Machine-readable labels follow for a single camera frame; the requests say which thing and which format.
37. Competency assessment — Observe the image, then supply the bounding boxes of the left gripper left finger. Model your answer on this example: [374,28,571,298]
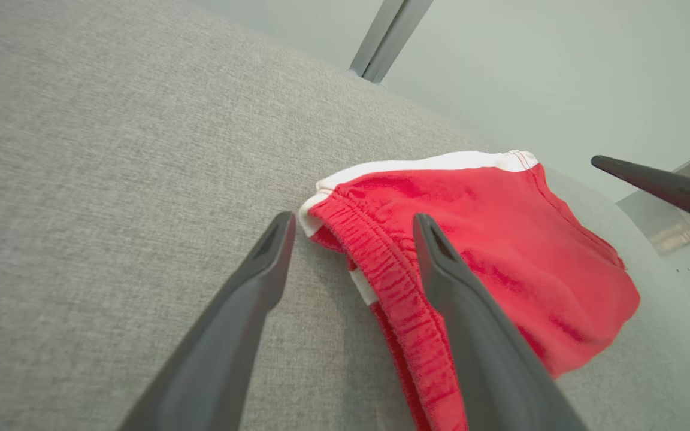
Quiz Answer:
[117,211,296,431]

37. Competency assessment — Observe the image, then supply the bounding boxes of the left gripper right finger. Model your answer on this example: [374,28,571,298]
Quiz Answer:
[412,213,588,431]

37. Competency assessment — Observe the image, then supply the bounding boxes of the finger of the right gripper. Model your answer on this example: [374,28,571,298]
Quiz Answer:
[591,154,690,213]

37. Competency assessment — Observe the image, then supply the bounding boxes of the red jersey with number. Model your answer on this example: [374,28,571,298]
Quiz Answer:
[297,150,641,431]

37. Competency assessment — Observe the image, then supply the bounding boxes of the grey fabric sofa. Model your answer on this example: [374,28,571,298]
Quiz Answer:
[0,0,690,431]

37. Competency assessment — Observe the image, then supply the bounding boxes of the grey partition post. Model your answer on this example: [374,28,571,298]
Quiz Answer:
[350,0,408,78]
[362,0,435,83]

